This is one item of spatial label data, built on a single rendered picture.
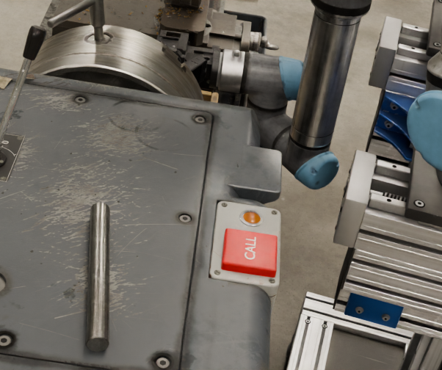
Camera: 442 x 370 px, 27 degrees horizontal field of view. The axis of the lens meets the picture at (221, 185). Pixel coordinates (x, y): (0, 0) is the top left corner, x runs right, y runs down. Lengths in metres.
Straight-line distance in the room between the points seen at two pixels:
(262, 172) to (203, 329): 0.28
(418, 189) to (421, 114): 0.21
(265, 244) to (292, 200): 2.14
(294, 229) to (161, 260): 2.06
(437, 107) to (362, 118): 2.53
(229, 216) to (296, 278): 1.81
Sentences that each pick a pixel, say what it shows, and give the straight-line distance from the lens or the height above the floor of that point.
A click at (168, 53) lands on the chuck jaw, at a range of 1.46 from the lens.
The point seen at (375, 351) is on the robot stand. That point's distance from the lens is 2.45.
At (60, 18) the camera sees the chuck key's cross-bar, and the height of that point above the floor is 1.30.
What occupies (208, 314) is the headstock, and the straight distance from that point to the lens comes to 0.96.
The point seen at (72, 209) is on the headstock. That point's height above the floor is 1.26.
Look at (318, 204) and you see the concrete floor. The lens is 3.18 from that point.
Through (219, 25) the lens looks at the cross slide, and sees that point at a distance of 2.06.
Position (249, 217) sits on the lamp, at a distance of 1.07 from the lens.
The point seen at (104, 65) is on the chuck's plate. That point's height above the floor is 1.24.
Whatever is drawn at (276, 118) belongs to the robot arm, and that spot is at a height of 1.02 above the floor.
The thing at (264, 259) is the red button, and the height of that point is 1.27.
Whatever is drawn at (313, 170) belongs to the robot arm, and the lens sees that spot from 1.61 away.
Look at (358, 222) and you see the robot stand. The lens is 1.40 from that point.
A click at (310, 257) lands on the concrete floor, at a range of 2.97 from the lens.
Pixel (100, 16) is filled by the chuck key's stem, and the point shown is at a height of 1.28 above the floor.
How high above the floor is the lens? 1.94
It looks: 38 degrees down
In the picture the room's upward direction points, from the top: 10 degrees clockwise
